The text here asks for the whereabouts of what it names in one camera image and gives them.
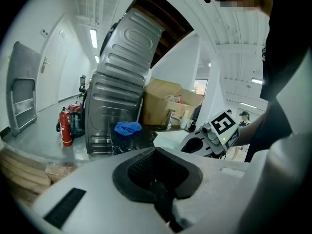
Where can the white door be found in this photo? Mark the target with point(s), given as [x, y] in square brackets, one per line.
[53, 77]

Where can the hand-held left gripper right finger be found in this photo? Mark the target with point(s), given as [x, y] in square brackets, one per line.
[214, 191]

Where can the white cup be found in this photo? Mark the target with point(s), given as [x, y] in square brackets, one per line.
[184, 123]

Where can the brown wooden block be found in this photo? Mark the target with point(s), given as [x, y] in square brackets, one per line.
[61, 172]

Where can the large cardboard box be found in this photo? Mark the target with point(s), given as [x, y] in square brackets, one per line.
[156, 101]

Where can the grey washing machine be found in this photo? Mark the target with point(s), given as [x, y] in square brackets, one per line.
[131, 47]
[109, 111]

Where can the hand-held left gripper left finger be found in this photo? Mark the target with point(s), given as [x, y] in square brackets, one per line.
[97, 191]

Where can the chrome faucet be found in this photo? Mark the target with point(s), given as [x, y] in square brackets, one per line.
[173, 118]

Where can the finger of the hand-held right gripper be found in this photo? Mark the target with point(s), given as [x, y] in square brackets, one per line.
[207, 150]
[191, 135]

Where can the blue cloth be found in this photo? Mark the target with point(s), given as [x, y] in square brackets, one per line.
[126, 128]

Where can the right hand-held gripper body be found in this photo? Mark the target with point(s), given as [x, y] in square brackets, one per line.
[224, 125]

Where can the brown wooden staircase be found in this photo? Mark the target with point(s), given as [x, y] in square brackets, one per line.
[165, 16]

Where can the black marble table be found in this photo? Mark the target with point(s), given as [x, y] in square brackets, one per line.
[143, 141]

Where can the long ceiling light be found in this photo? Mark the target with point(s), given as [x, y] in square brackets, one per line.
[256, 81]
[93, 38]

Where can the red fire extinguisher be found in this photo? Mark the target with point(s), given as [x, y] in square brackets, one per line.
[65, 128]
[76, 123]

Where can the black office chair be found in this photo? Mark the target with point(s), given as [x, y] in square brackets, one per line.
[83, 84]

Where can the person's black shirt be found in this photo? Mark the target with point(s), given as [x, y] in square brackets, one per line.
[287, 57]

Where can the wooden steps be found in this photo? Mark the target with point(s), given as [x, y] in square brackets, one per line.
[22, 177]

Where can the grey folding step stool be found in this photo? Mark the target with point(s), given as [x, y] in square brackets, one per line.
[23, 94]

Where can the white wall switch panel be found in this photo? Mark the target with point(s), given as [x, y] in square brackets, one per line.
[44, 32]

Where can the red and clear plastic bag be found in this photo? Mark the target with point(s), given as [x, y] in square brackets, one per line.
[175, 99]

